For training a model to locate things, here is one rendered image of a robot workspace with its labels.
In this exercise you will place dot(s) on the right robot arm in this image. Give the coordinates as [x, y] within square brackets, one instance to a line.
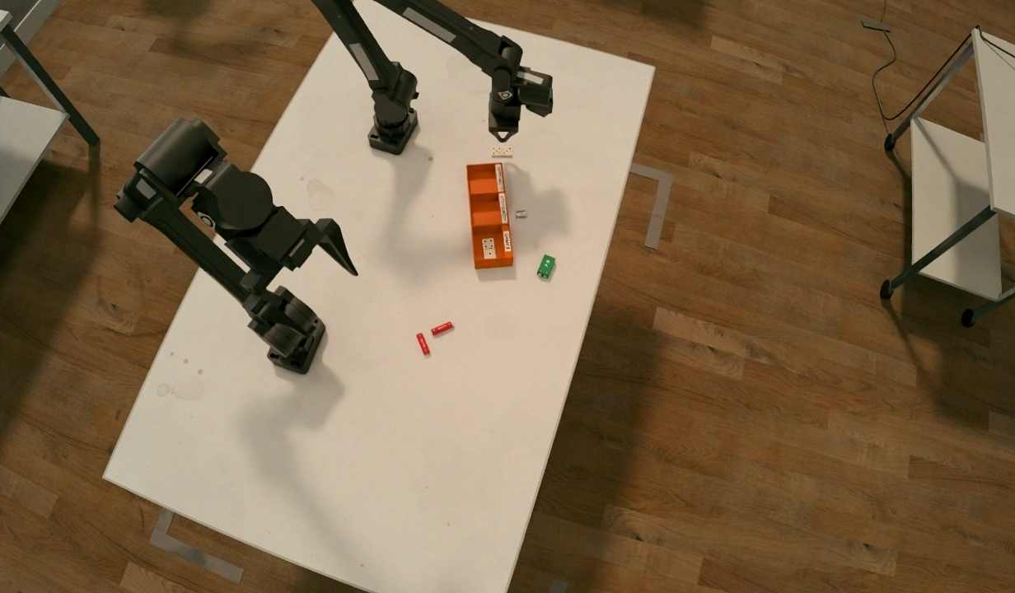
[234, 200]

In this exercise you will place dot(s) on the green 9v battery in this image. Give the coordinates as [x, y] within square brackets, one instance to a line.
[546, 266]

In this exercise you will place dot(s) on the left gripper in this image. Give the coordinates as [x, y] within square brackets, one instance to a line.
[496, 120]

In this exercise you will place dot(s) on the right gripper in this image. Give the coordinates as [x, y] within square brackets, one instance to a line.
[326, 229]

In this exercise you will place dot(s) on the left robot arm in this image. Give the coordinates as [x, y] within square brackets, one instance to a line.
[479, 45]

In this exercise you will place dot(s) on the orange open-top bin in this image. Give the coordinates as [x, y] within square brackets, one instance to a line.
[486, 208]

